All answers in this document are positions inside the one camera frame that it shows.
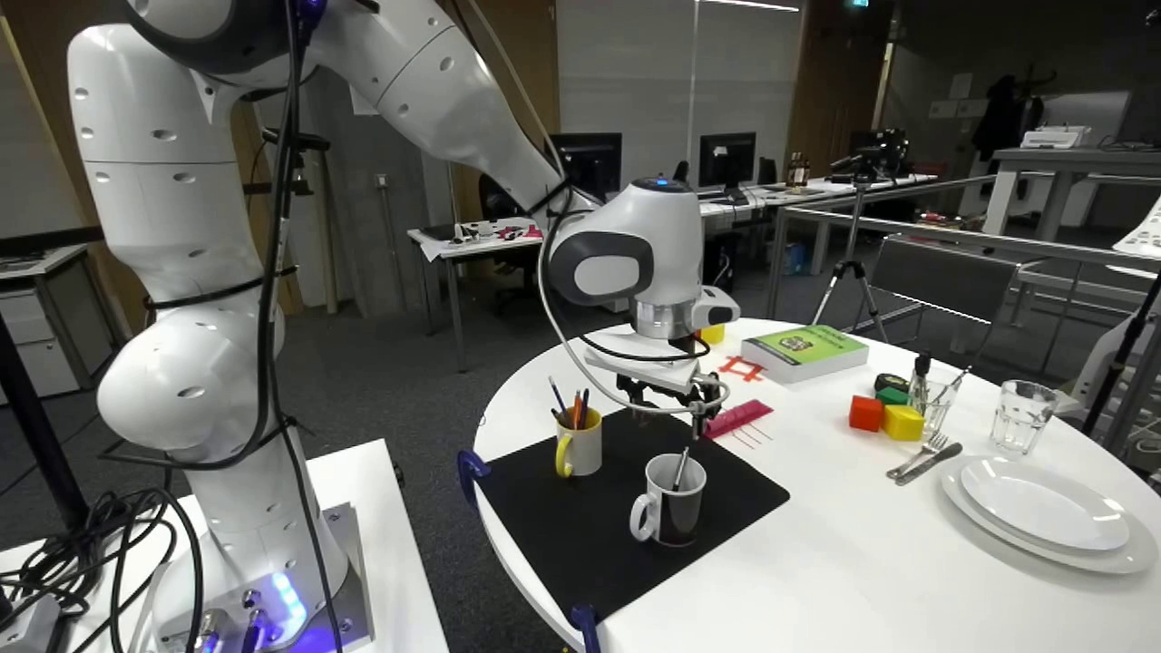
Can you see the black coat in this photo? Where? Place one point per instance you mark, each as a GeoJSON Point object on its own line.
{"type": "Point", "coordinates": [1003, 115]}

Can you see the small white plate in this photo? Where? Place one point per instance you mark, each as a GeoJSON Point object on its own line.
{"type": "Point", "coordinates": [1039, 504]}

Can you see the grey cabinet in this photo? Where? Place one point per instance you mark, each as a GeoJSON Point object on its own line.
{"type": "Point", "coordinates": [56, 327]}

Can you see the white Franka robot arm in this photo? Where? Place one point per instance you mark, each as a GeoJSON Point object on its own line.
{"type": "Point", "coordinates": [184, 148]}

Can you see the black pole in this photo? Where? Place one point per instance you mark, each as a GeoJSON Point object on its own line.
{"type": "Point", "coordinates": [1118, 365]}

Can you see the black and silver pen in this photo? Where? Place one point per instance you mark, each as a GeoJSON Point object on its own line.
{"type": "Point", "coordinates": [688, 454]}

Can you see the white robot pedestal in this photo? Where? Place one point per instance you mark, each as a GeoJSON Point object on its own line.
{"type": "Point", "coordinates": [386, 547]}

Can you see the grey table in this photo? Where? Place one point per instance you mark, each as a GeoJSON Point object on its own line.
{"type": "Point", "coordinates": [1066, 165]}

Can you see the grey chair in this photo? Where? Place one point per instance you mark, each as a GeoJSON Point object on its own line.
{"type": "Point", "coordinates": [944, 279]}

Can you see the silver knife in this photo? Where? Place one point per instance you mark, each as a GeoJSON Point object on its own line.
{"type": "Point", "coordinates": [921, 467]}

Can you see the red block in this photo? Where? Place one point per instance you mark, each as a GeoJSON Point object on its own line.
{"type": "Point", "coordinates": [865, 412]}

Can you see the small yellow block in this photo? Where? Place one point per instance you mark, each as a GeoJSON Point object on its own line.
{"type": "Point", "coordinates": [717, 334]}

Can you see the orange pen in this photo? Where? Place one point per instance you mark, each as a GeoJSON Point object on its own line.
{"type": "Point", "coordinates": [581, 408]}

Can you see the blue clamp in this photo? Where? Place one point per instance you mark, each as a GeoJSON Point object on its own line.
{"type": "Point", "coordinates": [587, 629]}
{"type": "Point", "coordinates": [471, 475]}

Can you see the stack of white plates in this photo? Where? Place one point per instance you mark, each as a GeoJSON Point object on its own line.
{"type": "Point", "coordinates": [1090, 565]}

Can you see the long white desk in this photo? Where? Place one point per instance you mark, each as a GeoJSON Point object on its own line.
{"type": "Point", "coordinates": [799, 194]}

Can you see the black computer monitor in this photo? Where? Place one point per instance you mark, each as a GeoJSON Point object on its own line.
{"type": "Point", "coordinates": [726, 157]}
{"type": "Point", "coordinates": [593, 165]}

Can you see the small glass with utensils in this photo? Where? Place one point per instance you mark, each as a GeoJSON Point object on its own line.
{"type": "Point", "coordinates": [937, 420]}

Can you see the black tripod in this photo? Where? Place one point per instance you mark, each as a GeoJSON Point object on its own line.
{"type": "Point", "coordinates": [856, 279]}

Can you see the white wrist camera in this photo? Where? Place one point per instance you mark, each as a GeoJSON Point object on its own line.
{"type": "Point", "coordinates": [717, 305]}

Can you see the black table mat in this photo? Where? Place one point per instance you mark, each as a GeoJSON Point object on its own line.
{"type": "Point", "coordinates": [581, 530]}

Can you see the green book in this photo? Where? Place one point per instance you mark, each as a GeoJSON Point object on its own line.
{"type": "Point", "coordinates": [805, 351]}

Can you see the clear drinking glass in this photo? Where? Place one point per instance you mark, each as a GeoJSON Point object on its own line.
{"type": "Point", "coordinates": [1023, 424]}

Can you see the black marker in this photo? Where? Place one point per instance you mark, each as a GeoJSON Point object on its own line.
{"type": "Point", "coordinates": [922, 374]}

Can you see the dark mug with white inside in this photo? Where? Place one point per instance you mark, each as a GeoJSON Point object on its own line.
{"type": "Point", "coordinates": [674, 519]}

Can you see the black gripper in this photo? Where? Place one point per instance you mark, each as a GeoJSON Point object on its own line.
{"type": "Point", "coordinates": [657, 387]}

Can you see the silver fork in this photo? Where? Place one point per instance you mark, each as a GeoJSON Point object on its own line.
{"type": "Point", "coordinates": [937, 454]}

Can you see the green block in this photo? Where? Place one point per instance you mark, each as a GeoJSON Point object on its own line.
{"type": "Point", "coordinates": [894, 389]}

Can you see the white mug with yellow inside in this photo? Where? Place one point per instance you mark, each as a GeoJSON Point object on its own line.
{"type": "Point", "coordinates": [581, 453]}

